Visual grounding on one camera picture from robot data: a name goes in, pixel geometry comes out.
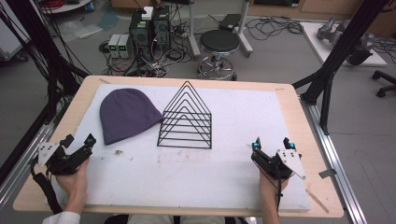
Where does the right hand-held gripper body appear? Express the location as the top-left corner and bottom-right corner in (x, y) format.
(250, 148), (307, 182)

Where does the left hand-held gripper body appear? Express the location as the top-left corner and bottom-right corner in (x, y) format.
(37, 141), (94, 175)

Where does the person's left hand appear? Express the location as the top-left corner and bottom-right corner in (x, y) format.
(55, 157), (92, 203)

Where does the person's right hand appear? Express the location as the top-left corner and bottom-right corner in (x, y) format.
(258, 170), (290, 204)

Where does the purple knitted beanie hat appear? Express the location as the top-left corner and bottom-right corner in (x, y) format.
(99, 88), (165, 147)

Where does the grey tape piece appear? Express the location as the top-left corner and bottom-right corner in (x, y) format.
(318, 168), (337, 179)

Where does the tan tape strip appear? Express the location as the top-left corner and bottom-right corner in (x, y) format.
(305, 188), (331, 215)

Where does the white foam mat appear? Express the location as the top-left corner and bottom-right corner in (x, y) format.
(50, 83), (313, 214)

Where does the white power supply unit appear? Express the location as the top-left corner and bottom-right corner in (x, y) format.
(107, 34), (121, 59)
(118, 34), (134, 60)

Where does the white floor platform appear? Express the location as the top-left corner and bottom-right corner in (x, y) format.
(300, 21), (389, 68)

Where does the black round stool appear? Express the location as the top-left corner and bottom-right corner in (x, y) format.
(197, 29), (242, 81)

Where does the white metal stand leg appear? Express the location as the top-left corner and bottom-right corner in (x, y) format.
(236, 0), (254, 59)
(186, 0), (202, 61)

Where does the black office chair base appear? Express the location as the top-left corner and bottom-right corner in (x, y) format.
(371, 69), (396, 99)

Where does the clear plastic sheet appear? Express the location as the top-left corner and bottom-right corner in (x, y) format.
(58, 10), (121, 40)

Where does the grey cabinet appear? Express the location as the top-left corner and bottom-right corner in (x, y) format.
(0, 17), (31, 63)

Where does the black computer tower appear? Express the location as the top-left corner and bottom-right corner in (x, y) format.
(128, 9), (154, 63)
(151, 5), (172, 51)

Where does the grey robot machine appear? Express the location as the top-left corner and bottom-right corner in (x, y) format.
(316, 16), (376, 66)

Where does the black flat device box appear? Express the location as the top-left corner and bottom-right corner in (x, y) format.
(218, 13), (243, 33)

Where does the white round table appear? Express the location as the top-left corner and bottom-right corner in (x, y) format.
(37, 0), (93, 15)

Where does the white box on tower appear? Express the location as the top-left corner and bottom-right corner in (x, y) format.
(141, 6), (154, 21)

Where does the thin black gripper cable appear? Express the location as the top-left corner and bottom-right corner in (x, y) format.
(261, 172), (284, 214)

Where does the thick black sleeved cable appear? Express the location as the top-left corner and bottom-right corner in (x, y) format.
(30, 157), (64, 216)

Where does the aluminium rail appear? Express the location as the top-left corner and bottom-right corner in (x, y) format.
(0, 119), (62, 213)
(299, 95), (369, 224)

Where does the black wire triangular rack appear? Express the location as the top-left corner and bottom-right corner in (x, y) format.
(156, 80), (214, 150)

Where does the black frame with cable bundle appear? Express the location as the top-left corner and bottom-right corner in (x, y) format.
(0, 0), (92, 185)

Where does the tangle of computer cables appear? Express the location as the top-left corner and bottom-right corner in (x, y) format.
(98, 18), (194, 78)

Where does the black metal frame post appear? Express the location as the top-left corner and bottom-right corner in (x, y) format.
(291, 0), (390, 136)

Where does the tangle of black floor cables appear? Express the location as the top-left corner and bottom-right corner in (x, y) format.
(245, 15), (304, 42)

